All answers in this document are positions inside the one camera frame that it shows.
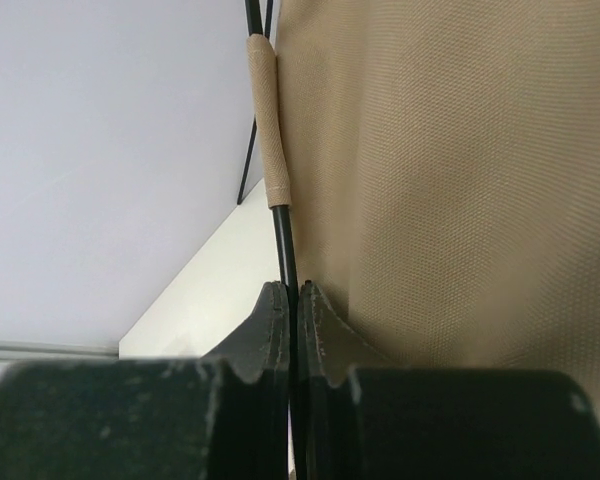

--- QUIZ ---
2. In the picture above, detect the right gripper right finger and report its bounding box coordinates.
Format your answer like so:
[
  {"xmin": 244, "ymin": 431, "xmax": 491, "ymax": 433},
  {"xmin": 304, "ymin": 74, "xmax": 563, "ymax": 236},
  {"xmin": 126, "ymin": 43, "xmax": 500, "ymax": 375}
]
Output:
[{"xmin": 297, "ymin": 283, "xmax": 600, "ymax": 479}]

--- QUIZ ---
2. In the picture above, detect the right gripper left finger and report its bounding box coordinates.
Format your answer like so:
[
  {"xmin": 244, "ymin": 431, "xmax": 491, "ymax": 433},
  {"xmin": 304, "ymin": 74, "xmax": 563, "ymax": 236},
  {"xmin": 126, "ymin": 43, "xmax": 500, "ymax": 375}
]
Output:
[{"xmin": 0, "ymin": 282, "xmax": 290, "ymax": 479}]

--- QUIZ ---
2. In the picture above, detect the beige pet tent fabric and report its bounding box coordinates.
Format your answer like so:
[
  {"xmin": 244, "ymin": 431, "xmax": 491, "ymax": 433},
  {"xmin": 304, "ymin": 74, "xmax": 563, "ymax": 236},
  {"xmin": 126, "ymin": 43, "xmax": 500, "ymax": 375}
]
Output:
[{"xmin": 247, "ymin": 1, "xmax": 600, "ymax": 391}]

